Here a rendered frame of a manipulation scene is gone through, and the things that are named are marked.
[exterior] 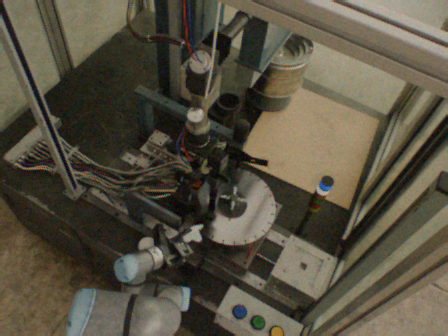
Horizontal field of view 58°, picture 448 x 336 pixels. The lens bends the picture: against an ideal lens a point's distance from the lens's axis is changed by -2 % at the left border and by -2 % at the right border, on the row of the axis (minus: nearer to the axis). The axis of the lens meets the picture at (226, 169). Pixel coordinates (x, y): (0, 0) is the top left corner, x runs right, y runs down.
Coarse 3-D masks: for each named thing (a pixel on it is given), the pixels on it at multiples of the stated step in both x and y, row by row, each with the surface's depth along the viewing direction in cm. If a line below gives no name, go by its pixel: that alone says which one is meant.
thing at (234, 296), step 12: (228, 300) 139; (240, 300) 139; (252, 300) 140; (216, 312) 137; (228, 312) 137; (252, 312) 137; (264, 312) 138; (276, 312) 138; (228, 324) 141; (240, 324) 135; (276, 324) 136; (288, 324) 136; (300, 324) 137
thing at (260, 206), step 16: (240, 176) 161; (256, 176) 162; (192, 192) 155; (208, 192) 156; (256, 192) 158; (192, 208) 151; (208, 208) 152; (256, 208) 154; (272, 208) 154; (208, 224) 148; (224, 224) 149; (240, 224) 149; (256, 224) 150; (224, 240) 145; (240, 240) 146
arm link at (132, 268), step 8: (128, 256) 125; (136, 256) 126; (144, 256) 127; (152, 256) 129; (120, 264) 122; (128, 264) 122; (136, 264) 124; (144, 264) 126; (152, 264) 129; (120, 272) 123; (128, 272) 121; (136, 272) 123; (144, 272) 127; (120, 280) 123; (128, 280) 123; (136, 280) 125; (144, 280) 128
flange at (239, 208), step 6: (228, 192) 155; (240, 192) 156; (222, 198) 154; (222, 204) 152; (228, 204) 151; (234, 204) 151; (240, 204) 153; (246, 204) 153; (222, 210) 151; (228, 210) 151; (234, 210) 151; (240, 210) 151; (228, 216) 151; (234, 216) 150
